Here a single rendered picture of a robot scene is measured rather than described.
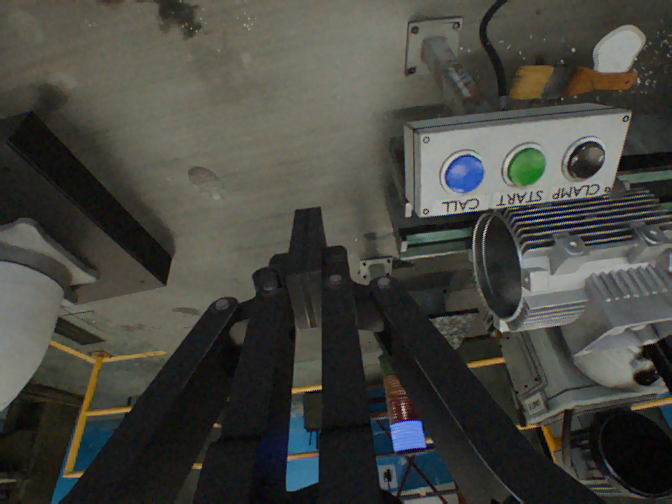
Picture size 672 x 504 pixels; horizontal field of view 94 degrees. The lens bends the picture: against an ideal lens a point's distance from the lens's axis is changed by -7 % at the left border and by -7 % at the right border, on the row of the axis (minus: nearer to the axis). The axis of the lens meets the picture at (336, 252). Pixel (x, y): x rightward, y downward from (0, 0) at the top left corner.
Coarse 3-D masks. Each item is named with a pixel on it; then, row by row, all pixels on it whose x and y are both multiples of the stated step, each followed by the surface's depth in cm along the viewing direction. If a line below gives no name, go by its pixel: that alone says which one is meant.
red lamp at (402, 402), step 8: (392, 400) 64; (400, 400) 64; (408, 400) 64; (392, 408) 64; (400, 408) 63; (408, 408) 63; (392, 416) 63; (400, 416) 62; (408, 416) 62; (416, 416) 62; (392, 424) 63
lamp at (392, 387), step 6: (384, 378) 68; (390, 378) 66; (396, 378) 66; (384, 384) 68; (390, 384) 66; (396, 384) 65; (384, 390) 68; (390, 390) 65; (396, 390) 65; (402, 390) 65; (390, 396) 65; (396, 396) 64; (402, 396) 64
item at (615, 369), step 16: (608, 352) 64; (624, 352) 61; (640, 352) 59; (592, 368) 70; (608, 368) 67; (624, 368) 63; (640, 368) 61; (608, 384) 70; (624, 384) 67; (640, 384) 65; (656, 384) 63
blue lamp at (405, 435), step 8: (400, 424) 61; (408, 424) 61; (416, 424) 61; (392, 432) 62; (400, 432) 61; (408, 432) 60; (416, 432) 60; (400, 440) 60; (408, 440) 59; (416, 440) 59; (424, 440) 61; (400, 448) 59; (408, 448) 59
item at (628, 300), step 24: (648, 264) 40; (600, 288) 39; (624, 288) 38; (648, 288) 38; (600, 312) 38; (624, 312) 37; (648, 312) 36; (576, 336) 43; (600, 336) 38; (624, 336) 44; (648, 336) 43
